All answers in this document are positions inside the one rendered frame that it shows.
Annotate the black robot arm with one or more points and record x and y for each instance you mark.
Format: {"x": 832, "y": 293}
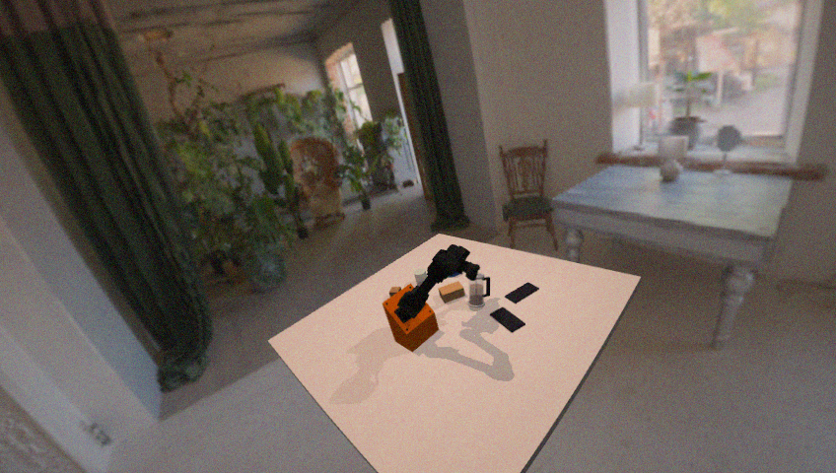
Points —
{"x": 444, "y": 264}

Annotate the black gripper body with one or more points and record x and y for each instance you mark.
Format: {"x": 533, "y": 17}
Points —
{"x": 471, "y": 271}

